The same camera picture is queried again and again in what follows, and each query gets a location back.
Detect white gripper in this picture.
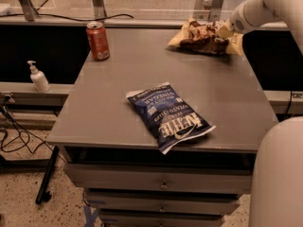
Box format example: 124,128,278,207
216,0,269,38

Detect brown chip bag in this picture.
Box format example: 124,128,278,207
168,17,243,56

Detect blue kettle chip bag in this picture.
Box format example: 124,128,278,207
126,82,215,154

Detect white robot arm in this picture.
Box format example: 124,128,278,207
218,0,303,227

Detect red soda can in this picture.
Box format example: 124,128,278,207
86,21,110,61

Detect grey drawer cabinet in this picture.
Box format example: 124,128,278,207
48,28,276,227

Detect white pump bottle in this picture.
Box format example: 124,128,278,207
27,61,50,93

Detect black metal floor bar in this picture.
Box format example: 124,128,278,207
35,147,59,204

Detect black cable on ledge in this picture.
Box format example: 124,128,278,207
0,12,134,23

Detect black floor cables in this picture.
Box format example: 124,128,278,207
0,93,67,163

